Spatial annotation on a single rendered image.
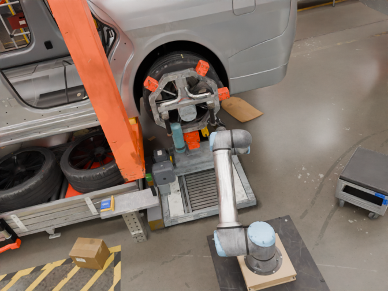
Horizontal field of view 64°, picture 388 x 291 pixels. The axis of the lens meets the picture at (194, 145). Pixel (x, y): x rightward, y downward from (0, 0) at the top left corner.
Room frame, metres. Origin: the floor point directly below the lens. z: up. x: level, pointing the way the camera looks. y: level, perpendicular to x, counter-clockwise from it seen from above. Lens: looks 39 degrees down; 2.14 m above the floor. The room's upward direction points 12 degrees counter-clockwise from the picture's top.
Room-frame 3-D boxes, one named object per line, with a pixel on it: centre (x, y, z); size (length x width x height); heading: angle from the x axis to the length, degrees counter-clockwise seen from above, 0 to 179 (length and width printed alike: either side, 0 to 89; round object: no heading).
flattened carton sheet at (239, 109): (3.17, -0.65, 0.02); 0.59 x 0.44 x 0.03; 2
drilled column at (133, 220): (1.62, 0.59, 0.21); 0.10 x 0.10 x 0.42; 2
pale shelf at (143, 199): (1.62, 0.56, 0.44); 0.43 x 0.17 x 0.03; 92
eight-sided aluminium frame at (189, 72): (2.17, 0.00, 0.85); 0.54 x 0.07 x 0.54; 92
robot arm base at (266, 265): (1.01, -0.27, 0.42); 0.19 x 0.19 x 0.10
